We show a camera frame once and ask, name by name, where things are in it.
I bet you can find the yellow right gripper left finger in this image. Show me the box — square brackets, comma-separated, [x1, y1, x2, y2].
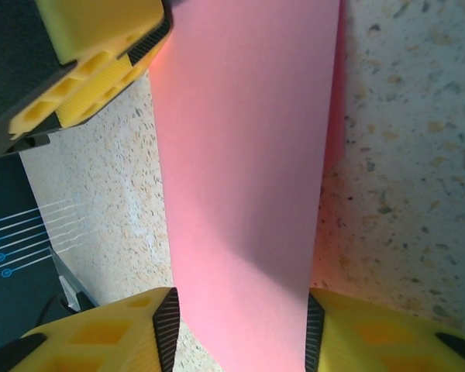
[9, 286, 181, 372]

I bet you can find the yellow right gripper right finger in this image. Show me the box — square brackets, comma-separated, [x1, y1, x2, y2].
[305, 287, 465, 372]

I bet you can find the pink square paper sheet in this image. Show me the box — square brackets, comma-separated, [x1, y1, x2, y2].
[149, 0, 349, 372]

